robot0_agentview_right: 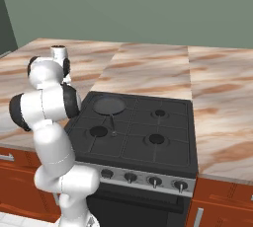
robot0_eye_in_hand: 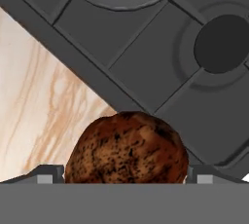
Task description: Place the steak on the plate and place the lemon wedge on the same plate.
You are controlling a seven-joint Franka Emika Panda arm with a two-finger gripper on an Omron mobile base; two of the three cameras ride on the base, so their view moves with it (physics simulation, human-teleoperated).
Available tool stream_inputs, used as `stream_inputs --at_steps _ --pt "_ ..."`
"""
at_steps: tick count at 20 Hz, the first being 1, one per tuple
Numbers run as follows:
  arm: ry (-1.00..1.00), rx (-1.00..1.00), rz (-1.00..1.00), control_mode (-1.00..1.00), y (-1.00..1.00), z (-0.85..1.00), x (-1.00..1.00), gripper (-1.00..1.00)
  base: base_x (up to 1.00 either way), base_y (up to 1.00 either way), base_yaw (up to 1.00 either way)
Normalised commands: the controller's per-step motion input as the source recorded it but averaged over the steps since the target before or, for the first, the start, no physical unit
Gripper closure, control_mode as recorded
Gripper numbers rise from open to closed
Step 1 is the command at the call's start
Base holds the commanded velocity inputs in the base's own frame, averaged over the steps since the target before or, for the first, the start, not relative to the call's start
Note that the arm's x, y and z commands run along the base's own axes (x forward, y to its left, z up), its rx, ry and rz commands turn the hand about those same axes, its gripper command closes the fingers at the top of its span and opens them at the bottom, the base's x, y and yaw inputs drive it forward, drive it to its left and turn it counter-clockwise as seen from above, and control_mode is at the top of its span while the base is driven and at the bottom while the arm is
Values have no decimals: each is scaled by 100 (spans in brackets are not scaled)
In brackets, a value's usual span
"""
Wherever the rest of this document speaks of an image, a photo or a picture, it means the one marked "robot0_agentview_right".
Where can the red-brown drawer front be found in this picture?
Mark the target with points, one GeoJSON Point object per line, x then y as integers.
{"type": "Point", "coordinates": [23, 160]}
{"type": "Point", "coordinates": [224, 193]}

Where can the red-brown cupboard door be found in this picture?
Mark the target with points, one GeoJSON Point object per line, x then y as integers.
{"type": "Point", "coordinates": [19, 188]}
{"type": "Point", "coordinates": [227, 217]}

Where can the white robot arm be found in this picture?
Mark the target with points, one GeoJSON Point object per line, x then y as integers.
{"type": "Point", "coordinates": [51, 138]}

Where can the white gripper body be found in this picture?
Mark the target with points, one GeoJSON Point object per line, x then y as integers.
{"type": "Point", "coordinates": [67, 79]}

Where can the dark grey frying pan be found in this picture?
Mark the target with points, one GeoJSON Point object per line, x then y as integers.
{"type": "Point", "coordinates": [108, 105]}

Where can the black hob with silver panel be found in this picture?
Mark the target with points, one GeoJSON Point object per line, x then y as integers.
{"type": "Point", "coordinates": [141, 148]}

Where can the black oven door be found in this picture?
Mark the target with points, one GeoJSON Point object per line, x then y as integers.
{"type": "Point", "coordinates": [131, 216]}

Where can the black hob knob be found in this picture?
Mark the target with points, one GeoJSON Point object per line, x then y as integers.
{"type": "Point", "coordinates": [130, 177]}
{"type": "Point", "coordinates": [180, 185]}
{"type": "Point", "coordinates": [106, 173]}
{"type": "Point", "coordinates": [154, 181]}

